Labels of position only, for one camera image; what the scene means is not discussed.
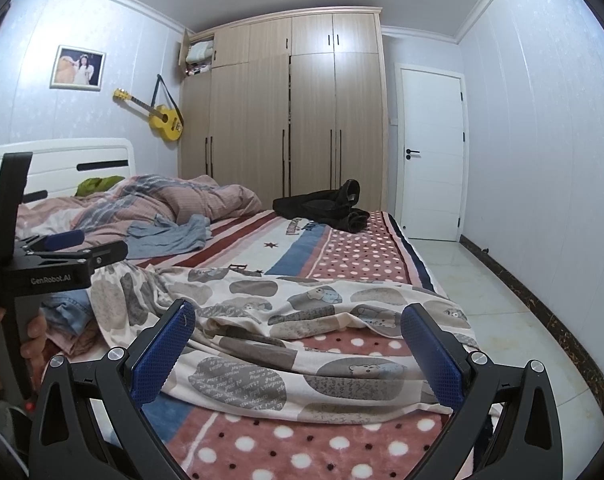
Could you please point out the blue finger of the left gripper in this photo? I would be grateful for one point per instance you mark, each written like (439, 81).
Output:
(56, 242)
(102, 255)

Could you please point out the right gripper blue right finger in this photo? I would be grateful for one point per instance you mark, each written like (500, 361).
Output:
(504, 416)

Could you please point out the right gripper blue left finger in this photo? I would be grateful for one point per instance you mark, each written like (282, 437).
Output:
(89, 422)

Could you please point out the cartoon print pajama pants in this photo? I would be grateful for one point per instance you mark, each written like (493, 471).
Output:
(320, 350)

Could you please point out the black clothing pile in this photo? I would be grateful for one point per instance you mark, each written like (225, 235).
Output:
(335, 208)

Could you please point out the pink striped duvet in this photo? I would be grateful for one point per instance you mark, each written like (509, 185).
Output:
(106, 216)

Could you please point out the grey blue shirt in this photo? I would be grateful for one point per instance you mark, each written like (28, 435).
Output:
(164, 237)

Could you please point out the light blue denim garment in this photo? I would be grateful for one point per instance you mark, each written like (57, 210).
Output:
(69, 312)

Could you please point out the green cloth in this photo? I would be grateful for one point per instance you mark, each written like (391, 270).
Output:
(94, 185)

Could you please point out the white headboard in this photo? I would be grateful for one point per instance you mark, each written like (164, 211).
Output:
(58, 166)

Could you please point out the pink checked garment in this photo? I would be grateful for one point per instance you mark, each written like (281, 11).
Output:
(90, 345)

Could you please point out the striped dotted fleece bed blanket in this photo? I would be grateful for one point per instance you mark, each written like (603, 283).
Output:
(210, 444)

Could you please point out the yellow ukulele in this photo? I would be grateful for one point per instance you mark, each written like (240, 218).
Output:
(166, 121)

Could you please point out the folded bedding in wardrobe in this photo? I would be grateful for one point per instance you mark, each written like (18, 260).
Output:
(199, 57)

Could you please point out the wooden wardrobe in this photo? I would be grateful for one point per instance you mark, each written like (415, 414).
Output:
(295, 102)

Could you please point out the white door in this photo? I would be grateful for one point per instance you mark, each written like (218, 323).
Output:
(432, 152)

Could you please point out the framed wall photo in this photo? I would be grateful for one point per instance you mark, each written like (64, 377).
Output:
(77, 69)

